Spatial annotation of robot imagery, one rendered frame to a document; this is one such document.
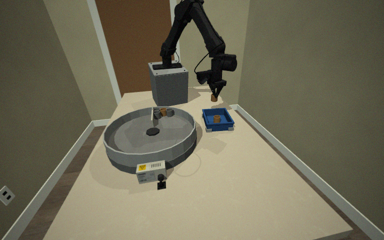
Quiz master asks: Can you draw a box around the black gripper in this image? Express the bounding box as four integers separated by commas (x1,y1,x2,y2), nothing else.
207,70,227,98

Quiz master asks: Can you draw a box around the bronze bushing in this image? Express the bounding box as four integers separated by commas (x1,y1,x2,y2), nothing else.
213,115,221,123
160,108,167,117
211,93,218,102

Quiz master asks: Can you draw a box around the blue open-top crate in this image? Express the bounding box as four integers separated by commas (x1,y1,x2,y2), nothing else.
202,108,235,132

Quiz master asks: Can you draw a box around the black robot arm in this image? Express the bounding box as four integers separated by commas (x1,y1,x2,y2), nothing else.
152,0,237,85

